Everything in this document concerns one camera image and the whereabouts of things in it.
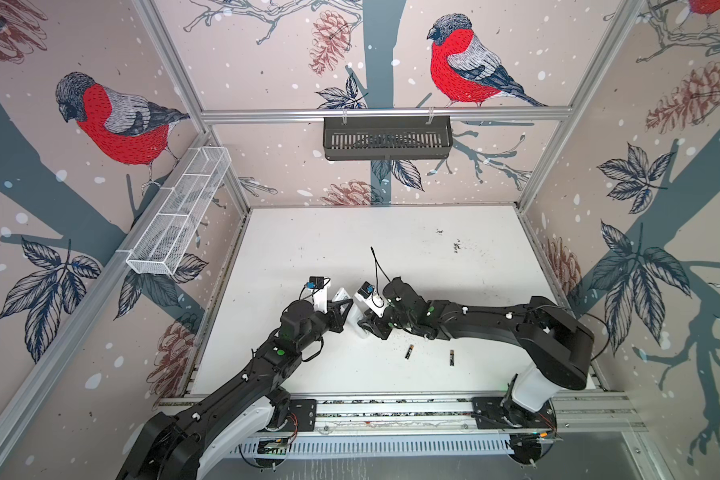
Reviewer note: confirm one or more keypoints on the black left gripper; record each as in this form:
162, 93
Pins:
337, 322

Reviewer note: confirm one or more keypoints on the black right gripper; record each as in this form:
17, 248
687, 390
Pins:
377, 325

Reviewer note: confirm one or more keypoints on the white remote control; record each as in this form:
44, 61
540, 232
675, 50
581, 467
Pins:
354, 316

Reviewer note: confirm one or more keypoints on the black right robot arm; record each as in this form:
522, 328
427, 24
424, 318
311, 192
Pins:
559, 346

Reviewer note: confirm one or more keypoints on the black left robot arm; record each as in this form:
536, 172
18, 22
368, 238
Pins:
189, 444

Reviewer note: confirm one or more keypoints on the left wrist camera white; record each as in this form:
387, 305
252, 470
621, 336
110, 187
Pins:
318, 286

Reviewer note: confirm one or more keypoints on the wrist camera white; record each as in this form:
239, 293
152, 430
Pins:
318, 286
368, 298

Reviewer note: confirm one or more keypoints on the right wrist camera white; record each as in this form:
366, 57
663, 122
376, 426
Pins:
368, 298

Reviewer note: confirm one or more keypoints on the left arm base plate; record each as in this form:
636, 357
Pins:
294, 415

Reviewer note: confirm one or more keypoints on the aluminium mounting rail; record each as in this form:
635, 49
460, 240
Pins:
588, 411

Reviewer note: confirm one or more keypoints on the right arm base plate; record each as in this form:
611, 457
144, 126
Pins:
513, 414

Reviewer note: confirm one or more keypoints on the black hanging wire basket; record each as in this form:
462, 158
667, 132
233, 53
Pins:
387, 138

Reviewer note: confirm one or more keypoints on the white mesh wire tray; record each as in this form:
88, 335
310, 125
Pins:
169, 233

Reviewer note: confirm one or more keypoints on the horizontal aluminium frame bar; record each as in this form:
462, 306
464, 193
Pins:
272, 116

